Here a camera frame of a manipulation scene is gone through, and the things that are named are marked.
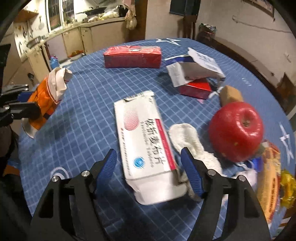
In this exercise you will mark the red apple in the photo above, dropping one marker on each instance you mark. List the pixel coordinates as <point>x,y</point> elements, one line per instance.
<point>233,132</point>

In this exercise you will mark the framed wall picture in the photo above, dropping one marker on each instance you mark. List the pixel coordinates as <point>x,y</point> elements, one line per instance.
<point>261,5</point>

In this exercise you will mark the large red box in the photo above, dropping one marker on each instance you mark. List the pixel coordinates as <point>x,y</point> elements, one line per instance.
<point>131,58</point>

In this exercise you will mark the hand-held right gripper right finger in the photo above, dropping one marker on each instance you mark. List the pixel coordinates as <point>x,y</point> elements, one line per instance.
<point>192,172</point>

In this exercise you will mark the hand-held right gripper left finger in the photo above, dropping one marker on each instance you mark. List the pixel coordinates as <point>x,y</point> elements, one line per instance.
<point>107,168</point>

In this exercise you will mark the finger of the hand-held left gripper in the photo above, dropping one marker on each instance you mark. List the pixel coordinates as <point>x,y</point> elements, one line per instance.
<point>25,111</point>
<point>25,97</point>

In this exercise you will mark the person's dark clothing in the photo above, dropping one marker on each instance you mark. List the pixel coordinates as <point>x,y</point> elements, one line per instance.
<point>9,197</point>

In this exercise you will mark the tan sponge block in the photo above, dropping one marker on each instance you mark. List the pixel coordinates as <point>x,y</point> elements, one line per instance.
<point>230,95</point>

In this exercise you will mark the bowl with red food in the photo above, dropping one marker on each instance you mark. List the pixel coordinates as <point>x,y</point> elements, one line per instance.
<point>76,55</point>

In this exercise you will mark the kitchen counter cabinets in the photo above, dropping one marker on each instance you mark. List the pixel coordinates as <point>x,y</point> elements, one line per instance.
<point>101,34</point>

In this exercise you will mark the yellow foil wrapper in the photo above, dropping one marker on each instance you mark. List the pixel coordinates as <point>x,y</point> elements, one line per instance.
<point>288,190</point>

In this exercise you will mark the bag of goods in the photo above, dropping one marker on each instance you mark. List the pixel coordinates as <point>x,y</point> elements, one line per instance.
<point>207,32</point>

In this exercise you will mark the blue water jug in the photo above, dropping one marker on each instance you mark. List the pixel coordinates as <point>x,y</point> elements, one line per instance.
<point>53,63</point>

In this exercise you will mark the white fluffy sock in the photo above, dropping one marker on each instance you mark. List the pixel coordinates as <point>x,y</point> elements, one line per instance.
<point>185,136</point>

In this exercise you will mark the blue white crumpled wrapper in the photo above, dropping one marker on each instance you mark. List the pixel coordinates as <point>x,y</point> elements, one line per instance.
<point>245,168</point>

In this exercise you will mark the hanging plastic bags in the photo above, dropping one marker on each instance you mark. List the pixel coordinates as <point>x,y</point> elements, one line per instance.
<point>130,16</point>

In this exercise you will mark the black wok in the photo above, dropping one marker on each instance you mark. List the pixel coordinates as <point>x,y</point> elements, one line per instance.
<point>94,10</point>

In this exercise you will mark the torn white blue carton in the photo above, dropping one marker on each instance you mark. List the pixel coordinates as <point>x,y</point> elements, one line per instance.
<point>196,69</point>

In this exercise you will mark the orange biscuit packet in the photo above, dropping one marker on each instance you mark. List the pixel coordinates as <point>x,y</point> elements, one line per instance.
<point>269,180</point>

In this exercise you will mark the white medicine box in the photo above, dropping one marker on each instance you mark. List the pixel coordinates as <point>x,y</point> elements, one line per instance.
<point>143,139</point>

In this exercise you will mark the small red box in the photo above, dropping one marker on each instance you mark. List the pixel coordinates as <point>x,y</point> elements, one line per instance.
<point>196,90</point>

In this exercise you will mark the kitchen window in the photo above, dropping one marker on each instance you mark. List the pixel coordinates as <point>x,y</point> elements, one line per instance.
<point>59,12</point>

